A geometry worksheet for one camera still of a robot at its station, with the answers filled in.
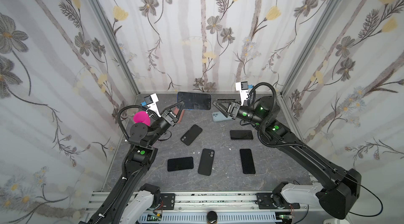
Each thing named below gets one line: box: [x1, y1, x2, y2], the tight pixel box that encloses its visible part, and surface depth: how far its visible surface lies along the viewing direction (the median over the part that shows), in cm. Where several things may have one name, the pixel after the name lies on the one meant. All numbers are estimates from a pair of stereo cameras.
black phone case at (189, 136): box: [180, 124, 203, 146], surface depth 100 cm
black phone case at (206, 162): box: [197, 148, 215, 177], surface depth 88 cm
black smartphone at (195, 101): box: [176, 92, 212, 110], surface depth 64 cm
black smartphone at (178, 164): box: [167, 156, 194, 172], surface depth 88 cm
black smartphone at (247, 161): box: [239, 148, 256, 175], surface depth 88 cm
